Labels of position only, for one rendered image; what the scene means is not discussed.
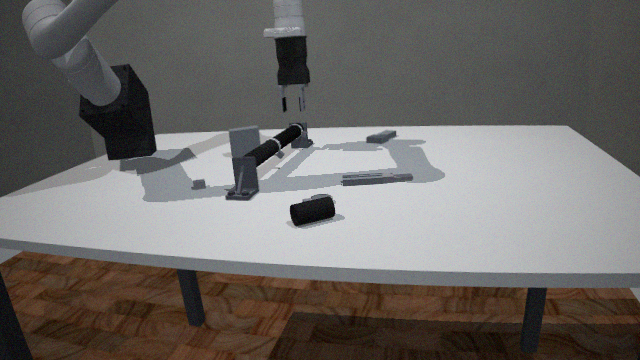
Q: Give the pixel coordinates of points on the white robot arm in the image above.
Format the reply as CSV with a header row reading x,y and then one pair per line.
x,y
54,29

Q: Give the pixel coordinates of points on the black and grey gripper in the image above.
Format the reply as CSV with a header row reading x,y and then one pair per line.
x,y
291,52

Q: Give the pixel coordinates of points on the grey metal band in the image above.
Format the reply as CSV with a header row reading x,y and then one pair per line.
x,y
317,196
303,133
280,154

